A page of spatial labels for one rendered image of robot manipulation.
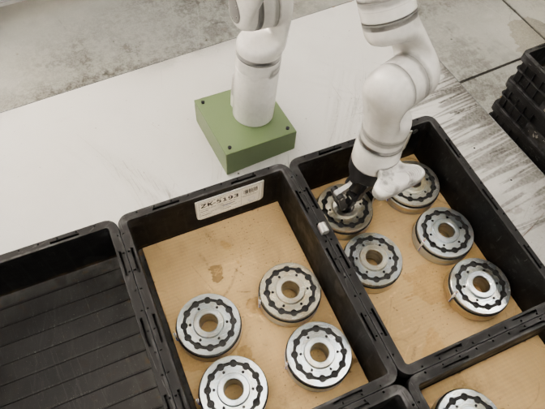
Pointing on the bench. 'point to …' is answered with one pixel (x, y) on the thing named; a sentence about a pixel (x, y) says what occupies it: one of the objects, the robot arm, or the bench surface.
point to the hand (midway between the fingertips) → (358, 202)
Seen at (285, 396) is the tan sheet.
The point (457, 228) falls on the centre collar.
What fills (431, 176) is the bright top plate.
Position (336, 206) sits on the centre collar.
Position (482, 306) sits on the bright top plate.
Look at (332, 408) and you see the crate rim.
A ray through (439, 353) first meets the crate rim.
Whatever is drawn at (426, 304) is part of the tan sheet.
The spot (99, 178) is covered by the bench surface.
